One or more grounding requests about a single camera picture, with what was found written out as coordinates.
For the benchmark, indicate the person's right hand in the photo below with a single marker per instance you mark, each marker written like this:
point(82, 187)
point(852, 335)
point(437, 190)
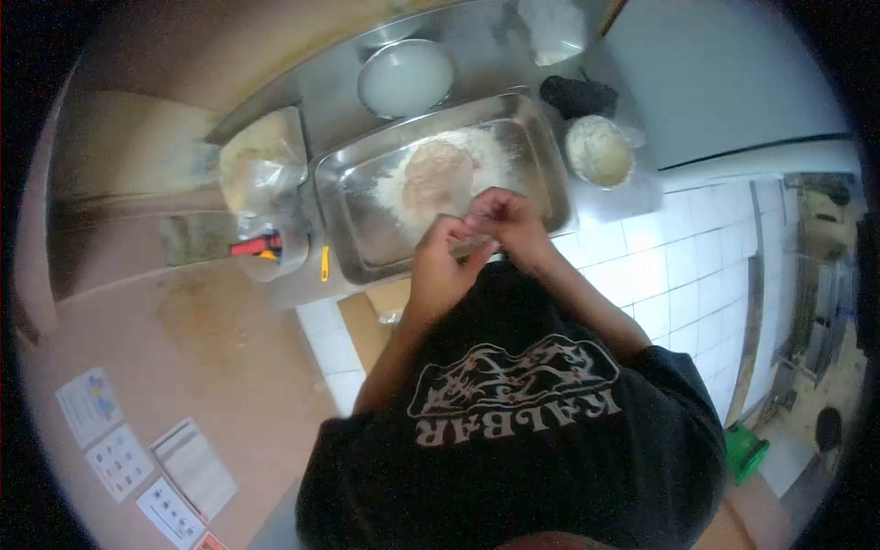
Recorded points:
point(512, 223)

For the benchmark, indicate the person's left hand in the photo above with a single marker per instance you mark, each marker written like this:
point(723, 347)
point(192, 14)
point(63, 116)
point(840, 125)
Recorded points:
point(436, 275)

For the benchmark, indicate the person's right fingers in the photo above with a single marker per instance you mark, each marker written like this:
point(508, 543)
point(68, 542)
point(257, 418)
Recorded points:
point(491, 210)

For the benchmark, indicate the person's left fingers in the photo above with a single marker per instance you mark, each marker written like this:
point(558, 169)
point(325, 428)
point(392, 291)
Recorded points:
point(450, 225)

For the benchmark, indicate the person's left thumb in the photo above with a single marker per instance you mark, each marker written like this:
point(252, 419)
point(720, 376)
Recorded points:
point(480, 253)

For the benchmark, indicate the flat round dough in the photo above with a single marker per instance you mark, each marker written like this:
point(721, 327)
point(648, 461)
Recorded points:
point(436, 175)

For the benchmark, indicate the pile of white flour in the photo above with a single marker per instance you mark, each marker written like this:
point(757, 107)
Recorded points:
point(491, 155)

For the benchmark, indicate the rectangular steel tray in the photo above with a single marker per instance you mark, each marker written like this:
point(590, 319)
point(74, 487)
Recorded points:
point(357, 206)

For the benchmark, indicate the small bowl of flour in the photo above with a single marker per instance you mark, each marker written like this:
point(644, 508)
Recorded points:
point(599, 151)

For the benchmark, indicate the brown cardboard box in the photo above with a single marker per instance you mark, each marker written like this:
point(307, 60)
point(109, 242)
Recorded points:
point(368, 323)

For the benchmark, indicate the black crumpled bag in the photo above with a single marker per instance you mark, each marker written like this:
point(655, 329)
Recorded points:
point(577, 96)

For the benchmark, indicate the steel bowl of water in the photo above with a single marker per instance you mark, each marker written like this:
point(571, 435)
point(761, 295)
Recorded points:
point(405, 79)

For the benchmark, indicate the clear bag of white flour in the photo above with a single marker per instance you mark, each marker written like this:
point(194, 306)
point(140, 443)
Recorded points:
point(553, 31)

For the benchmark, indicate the person's body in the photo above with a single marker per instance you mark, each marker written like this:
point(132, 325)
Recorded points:
point(509, 447)

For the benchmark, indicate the clear bag of beige dough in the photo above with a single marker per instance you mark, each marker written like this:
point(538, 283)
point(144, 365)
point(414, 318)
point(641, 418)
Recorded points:
point(261, 161)

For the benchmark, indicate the green plastic container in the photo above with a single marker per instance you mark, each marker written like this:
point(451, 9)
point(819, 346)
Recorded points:
point(746, 452)

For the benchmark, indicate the steel rack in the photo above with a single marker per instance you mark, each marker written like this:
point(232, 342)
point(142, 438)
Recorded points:
point(818, 323)

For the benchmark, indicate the plain white paper sheet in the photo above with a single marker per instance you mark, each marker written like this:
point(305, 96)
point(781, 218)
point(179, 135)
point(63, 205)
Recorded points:
point(196, 469)

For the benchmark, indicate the orange edged card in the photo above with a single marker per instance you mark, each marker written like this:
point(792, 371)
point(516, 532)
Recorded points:
point(210, 543)

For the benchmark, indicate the white sheet with black icons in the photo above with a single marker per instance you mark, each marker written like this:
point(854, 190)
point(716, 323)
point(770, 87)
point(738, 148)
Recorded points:
point(170, 513)

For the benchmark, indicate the colourful printed sheet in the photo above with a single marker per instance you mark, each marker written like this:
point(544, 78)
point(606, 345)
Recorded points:
point(89, 405)

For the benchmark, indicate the white sheet with small pictures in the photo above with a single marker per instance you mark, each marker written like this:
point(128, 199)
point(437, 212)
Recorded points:
point(119, 463)

